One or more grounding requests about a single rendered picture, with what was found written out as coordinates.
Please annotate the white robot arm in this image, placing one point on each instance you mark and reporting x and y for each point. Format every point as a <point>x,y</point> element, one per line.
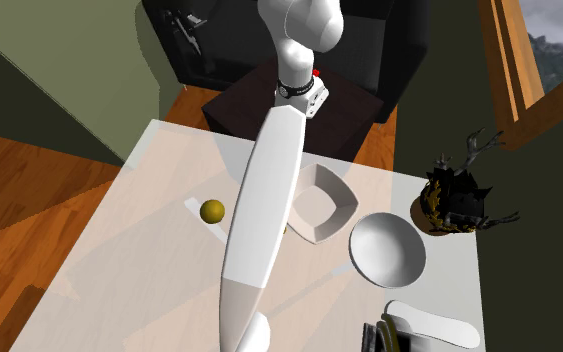
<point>266,195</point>

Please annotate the white square bowl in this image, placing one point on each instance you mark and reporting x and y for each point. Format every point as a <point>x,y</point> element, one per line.
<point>317,207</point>

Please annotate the dark robot stand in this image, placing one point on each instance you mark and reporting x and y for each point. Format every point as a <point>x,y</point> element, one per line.
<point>242,109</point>

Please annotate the yellow ball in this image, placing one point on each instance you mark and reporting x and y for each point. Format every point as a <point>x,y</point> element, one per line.
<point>212,211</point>

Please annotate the white flat utensil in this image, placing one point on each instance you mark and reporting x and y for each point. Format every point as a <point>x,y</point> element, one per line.
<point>193,206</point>

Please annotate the white round bowl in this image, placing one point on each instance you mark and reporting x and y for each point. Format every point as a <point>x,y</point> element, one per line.
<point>388,251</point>

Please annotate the black cabinet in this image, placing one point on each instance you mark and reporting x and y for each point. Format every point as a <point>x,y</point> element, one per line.
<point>222,44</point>

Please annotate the white table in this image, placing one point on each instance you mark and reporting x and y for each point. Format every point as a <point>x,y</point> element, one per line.
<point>139,273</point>

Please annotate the white spatula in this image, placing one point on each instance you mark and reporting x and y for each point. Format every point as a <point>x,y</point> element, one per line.
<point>432,324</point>

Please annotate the wooden framed window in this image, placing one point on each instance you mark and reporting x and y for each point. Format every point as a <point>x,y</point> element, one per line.
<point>515,58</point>

